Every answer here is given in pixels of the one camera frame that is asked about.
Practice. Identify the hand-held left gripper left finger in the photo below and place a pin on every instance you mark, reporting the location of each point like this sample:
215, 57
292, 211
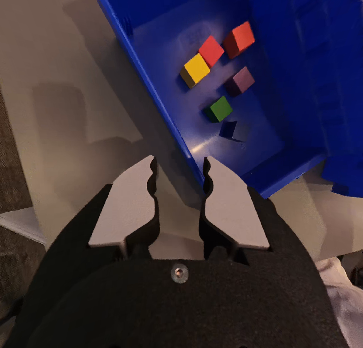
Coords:
124, 212

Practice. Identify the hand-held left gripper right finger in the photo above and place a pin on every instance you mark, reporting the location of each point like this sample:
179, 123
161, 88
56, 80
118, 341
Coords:
235, 212

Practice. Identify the blue cube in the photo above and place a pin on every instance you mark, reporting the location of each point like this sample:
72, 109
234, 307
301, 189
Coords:
228, 130

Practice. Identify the green cube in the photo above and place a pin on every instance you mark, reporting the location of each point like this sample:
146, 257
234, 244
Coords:
221, 107

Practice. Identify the purple cube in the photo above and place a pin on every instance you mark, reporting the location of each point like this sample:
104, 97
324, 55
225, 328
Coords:
242, 79

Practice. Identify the yellow cube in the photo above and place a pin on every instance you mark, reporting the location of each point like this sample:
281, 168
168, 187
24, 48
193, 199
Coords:
197, 67

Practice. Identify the red cube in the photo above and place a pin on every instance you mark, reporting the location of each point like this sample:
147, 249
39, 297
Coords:
211, 51

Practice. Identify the orange cube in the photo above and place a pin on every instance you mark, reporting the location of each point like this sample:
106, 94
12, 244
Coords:
241, 38

